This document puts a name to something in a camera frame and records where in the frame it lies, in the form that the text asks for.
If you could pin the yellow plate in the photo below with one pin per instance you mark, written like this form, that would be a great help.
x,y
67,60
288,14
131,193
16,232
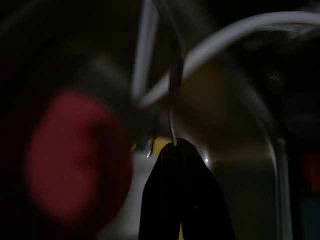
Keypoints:
x,y
160,147

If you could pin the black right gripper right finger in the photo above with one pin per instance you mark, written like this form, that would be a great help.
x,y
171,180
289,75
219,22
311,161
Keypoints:
x,y
200,200

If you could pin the stainless steel sink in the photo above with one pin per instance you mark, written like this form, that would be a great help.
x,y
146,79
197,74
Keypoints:
x,y
250,175

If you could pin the thin black stick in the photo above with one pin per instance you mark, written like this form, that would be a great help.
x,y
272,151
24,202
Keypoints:
x,y
175,82

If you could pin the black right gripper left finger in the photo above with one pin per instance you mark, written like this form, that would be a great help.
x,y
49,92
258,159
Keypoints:
x,y
160,200

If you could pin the pink plate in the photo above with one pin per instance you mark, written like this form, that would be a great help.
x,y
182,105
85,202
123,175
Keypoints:
x,y
75,155

